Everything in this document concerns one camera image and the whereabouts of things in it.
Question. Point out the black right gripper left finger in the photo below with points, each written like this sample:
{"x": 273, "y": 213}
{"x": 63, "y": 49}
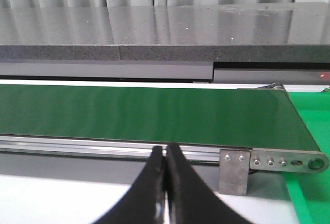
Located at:
{"x": 145, "y": 200}

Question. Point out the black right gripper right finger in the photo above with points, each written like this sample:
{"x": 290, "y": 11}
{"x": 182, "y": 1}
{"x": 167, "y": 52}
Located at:
{"x": 190, "y": 200}

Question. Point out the green conveyor belt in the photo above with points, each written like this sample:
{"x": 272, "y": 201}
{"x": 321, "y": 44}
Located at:
{"x": 256, "y": 118}

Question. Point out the green plastic tray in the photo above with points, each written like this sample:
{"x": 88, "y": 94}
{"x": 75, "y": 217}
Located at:
{"x": 309, "y": 192}

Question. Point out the grey stone countertop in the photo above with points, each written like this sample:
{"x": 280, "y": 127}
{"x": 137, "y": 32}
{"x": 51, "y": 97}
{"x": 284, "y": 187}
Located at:
{"x": 231, "y": 44}

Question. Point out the steel conveyor end bracket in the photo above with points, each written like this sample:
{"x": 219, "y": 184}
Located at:
{"x": 235, "y": 164}

